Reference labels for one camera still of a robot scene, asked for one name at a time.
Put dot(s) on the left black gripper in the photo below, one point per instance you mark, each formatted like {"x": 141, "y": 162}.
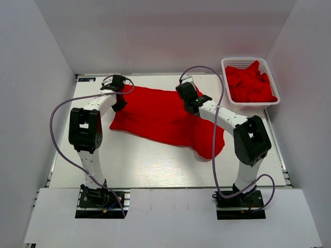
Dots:
{"x": 120, "y": 107}

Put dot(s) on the red t shirt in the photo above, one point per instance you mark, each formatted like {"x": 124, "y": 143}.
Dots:
{"x": 159, "y": 115}

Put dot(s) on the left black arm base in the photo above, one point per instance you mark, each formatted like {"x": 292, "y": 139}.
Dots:
{"x": 102, "y": 204}

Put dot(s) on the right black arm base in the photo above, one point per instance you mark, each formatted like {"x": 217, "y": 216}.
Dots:
{"x": 237, "y": 209}

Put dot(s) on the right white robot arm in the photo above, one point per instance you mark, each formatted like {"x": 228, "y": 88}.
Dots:
{"x": 251, "y": 140}

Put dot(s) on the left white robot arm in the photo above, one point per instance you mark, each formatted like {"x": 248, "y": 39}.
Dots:
{"x": 85, "y": 127}

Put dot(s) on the red shirts pile in basket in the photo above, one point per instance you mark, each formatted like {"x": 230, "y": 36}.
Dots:
{"x": 249, "y": 85}

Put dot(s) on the blue table label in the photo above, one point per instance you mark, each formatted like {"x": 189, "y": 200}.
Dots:
{"x": 86, "y": 79}

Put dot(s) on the white plastic basket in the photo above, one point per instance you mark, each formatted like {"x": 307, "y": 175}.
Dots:
{"x": 243, "y": 63}

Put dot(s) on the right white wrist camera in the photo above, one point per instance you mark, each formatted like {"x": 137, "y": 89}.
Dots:
{"x": 187, "y": 79}

